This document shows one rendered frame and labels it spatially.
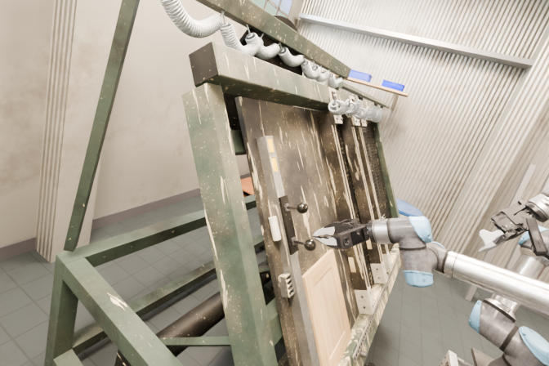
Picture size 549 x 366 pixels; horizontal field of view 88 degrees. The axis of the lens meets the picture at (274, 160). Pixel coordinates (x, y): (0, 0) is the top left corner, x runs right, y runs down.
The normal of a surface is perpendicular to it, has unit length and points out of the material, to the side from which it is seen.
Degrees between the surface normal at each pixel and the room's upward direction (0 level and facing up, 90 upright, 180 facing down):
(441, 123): 90
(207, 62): 90
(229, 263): 90
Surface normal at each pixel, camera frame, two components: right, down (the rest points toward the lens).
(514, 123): -0.44, 0.11
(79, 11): 0.85, 0.37
